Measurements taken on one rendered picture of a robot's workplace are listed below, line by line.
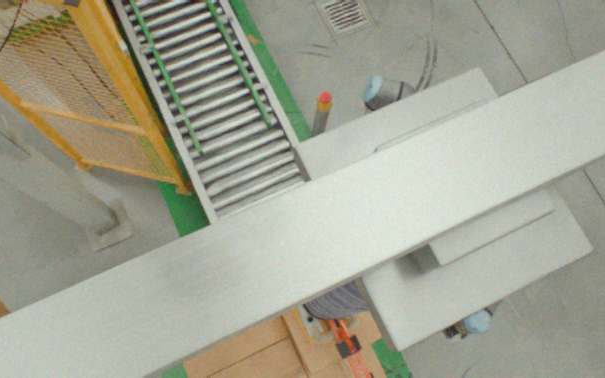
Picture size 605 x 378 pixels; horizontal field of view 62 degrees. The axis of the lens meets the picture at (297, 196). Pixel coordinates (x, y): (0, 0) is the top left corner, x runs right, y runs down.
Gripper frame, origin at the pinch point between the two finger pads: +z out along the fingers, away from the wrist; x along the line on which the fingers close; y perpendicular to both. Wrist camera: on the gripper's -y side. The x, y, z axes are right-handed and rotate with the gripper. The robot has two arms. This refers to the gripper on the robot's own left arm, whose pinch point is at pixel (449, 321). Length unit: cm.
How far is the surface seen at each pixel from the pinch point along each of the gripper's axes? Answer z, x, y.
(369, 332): 58, -6, 21
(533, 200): -144, -25, 30
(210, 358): 97, -28, 102
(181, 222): 152, -123, 92
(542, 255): -136, -18, 28
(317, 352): 57, -8, 48
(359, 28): 152, -214, -97
